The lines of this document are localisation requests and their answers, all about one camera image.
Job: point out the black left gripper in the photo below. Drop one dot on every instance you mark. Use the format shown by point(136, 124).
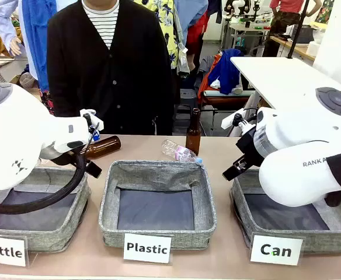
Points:
point(68, 159)

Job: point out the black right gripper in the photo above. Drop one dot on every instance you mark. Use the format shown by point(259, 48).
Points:
point(249, 148)

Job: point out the brown glass bottle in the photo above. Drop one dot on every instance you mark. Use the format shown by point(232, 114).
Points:
point(106, 147)
point(193, 137)

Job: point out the labelled clear plastic bottle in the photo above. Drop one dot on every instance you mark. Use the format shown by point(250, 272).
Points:
point(179, 151)

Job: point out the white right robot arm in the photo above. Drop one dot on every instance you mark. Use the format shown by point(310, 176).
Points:
point(299, 146)

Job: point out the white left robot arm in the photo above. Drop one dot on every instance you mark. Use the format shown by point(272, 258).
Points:
point(13, 131)

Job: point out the grey fabric basket plastic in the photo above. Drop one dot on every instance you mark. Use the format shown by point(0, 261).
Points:
point(156, 175)

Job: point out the grey fabric basket bottle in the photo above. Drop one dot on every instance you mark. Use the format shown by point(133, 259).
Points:
point(56, 233)

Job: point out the grey fabric basket can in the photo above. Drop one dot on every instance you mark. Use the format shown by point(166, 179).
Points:
point(278, 230)

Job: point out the white sign reading Can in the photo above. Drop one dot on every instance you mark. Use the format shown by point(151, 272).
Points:
point(275, 250)

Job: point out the black plastic stool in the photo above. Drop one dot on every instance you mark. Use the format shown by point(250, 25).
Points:
point(186, 102)

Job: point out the orange garment on chair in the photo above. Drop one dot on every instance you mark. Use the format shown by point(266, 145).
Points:
point(207, 84)

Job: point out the white sign reading Plastic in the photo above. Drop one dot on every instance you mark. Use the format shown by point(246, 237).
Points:
point(147, 248)

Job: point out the person in black cardigan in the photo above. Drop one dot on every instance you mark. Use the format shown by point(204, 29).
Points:
point(115, 73)

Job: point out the blue jacket on chair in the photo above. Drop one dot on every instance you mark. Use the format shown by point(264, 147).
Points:
point(226, 70)

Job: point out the white sign reading Bottle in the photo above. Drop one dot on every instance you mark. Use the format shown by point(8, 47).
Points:
point(2, 251)

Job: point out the wooden background desk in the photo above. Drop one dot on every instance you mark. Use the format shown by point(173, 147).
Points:
point(293, 46)

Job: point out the white paper roll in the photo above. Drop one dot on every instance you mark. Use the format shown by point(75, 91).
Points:
point(313, 48)

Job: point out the blue hanging garment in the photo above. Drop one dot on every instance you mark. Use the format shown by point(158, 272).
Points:
point(37, 35)

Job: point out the background person in red shirt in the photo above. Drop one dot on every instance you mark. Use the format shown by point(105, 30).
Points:
point(284, 20)

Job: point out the yellow floral shirt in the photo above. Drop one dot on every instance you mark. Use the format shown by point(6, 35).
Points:
point(166, 23)

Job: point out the mannequin in light blue shirt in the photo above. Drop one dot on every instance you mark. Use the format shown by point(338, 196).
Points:
point(8, 20)

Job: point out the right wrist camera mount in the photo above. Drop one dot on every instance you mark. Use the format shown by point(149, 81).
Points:
point(234, 119)

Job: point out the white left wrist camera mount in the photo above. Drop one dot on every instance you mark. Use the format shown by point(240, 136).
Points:
point(92, 118)

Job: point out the black camera stand pole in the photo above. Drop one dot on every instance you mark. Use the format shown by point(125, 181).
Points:
point(297, 29)

